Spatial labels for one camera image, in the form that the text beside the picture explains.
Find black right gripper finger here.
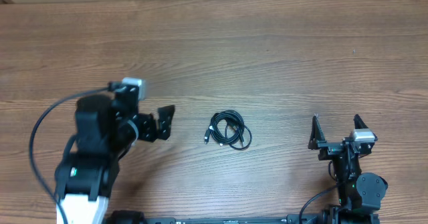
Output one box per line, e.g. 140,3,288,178
353,114,368,129
308,115,326,150

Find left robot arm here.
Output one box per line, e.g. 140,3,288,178
55,94,175,223

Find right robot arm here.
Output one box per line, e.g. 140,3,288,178
298,114,388,224

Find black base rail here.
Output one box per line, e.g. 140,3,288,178
102,211,324,224

